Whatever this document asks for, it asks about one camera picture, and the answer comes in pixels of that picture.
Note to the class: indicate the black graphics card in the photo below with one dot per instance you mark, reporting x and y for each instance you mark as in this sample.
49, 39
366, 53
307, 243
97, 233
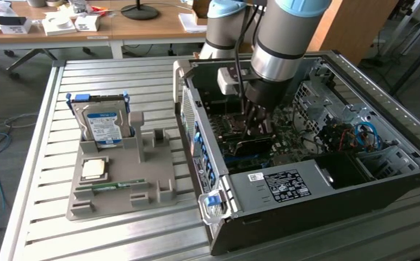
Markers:
253, 146

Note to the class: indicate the grey parts rack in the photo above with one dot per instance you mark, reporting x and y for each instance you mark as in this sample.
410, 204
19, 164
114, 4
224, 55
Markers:
122, 195

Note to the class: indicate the green motherboard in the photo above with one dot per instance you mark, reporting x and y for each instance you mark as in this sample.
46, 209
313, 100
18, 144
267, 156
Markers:
289, 141

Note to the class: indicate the black round lamp base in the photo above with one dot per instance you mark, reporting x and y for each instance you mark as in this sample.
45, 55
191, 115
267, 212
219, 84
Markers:
140, 12

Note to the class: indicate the wooden cabinet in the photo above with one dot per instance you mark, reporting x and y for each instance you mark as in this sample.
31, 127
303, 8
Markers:
359, 27

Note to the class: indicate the grey metal cup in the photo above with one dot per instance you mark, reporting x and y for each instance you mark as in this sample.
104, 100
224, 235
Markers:
37, 3

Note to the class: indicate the white booklet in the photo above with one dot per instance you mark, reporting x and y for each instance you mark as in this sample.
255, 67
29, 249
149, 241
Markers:
192, 24

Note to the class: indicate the open black PC case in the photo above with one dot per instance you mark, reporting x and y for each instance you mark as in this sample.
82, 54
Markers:
304, 217

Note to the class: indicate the long expansion slot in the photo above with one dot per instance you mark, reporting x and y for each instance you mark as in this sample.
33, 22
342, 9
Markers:
244, 159

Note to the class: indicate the green RAM stick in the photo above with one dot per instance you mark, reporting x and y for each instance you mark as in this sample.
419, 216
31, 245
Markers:
110, 186

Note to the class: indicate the white box with black insert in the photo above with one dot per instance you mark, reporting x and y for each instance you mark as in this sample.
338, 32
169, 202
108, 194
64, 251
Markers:
14, 29

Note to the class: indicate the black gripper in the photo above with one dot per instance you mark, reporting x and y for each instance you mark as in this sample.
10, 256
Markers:
267, 92

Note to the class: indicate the white tape roll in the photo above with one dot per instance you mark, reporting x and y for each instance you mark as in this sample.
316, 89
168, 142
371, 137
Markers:
66, 25

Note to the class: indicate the hard disk in blue caddy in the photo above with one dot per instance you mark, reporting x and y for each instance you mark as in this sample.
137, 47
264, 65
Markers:
101, 125

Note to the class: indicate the blue case latch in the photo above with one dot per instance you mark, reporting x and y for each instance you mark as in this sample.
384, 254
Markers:
211, 201

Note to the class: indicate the metal disk bay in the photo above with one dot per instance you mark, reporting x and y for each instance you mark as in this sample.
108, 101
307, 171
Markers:
391, 163

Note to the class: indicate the CPU socket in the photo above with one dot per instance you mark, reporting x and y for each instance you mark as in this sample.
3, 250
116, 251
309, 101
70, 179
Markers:
233, 122

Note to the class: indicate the metal drive cage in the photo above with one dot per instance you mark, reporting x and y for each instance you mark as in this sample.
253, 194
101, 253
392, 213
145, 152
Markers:
315, 106

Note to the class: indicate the wooden office desk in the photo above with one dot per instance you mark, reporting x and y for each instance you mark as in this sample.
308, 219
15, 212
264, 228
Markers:
152, 27
33, 38

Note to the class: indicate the CPU chip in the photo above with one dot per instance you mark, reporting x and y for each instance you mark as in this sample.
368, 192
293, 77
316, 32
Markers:
94, 168

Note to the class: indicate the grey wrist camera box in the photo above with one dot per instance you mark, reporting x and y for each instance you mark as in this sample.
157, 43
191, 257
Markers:
228, 80

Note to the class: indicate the small white labelled box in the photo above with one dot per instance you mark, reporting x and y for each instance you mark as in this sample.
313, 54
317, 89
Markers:
86, 25

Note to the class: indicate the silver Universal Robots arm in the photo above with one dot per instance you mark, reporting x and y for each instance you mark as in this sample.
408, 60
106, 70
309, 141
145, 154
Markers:
279, 40

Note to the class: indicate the white flat box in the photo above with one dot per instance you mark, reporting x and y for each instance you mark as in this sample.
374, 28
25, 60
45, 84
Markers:
56, 32

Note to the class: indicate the orange red tool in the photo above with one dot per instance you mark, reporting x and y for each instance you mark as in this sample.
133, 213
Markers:
100, 11

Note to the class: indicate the grey power supply unit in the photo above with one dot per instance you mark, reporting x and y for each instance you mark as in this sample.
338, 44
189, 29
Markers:
253, 190

